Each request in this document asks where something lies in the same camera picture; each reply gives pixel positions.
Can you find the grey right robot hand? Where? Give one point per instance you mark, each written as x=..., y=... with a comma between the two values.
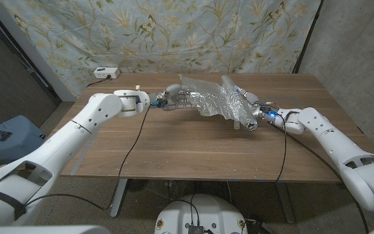
x=258, y=105

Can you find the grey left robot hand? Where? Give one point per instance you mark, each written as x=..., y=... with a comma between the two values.
x=174, y=97

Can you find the crinkled aluminum foil roll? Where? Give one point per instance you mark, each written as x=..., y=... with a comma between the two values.
x=219, y=100

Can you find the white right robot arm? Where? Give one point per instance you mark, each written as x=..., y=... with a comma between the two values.
x=336, y=143

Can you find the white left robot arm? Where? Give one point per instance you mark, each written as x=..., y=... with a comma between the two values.
x=70, y=139

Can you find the floral blue backdrop cloth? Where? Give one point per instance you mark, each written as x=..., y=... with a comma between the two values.
x=174, y=35

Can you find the white power strip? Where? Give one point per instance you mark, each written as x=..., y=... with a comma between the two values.
x=106, y=72

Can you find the black backdrop stand pole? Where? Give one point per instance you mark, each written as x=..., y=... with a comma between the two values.
x=305, y=39

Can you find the grey metal table leg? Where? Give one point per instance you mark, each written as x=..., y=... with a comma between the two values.
x=284, y=201
x=119, y=198

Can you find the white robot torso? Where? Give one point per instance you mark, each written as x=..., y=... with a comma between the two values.
x=203, y=211

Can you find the blue plastic bin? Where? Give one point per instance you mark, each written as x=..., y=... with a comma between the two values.
x=15, y=143

